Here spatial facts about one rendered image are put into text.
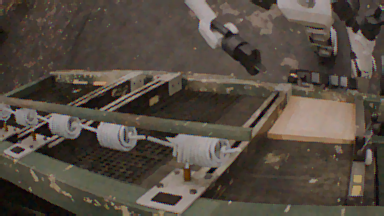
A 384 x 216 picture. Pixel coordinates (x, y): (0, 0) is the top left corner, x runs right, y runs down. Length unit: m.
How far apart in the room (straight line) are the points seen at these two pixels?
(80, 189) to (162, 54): 2.46
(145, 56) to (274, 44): 1.01
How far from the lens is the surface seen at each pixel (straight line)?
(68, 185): 0.95
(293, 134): 1.43
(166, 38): 3.35
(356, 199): 0.98
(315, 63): 2.77
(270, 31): 3.13
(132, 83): 2.05
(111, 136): 0.94
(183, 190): 0.88
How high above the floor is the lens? 2.63
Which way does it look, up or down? 61 degrees down
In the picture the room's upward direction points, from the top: 44 degrees counter-clockwise
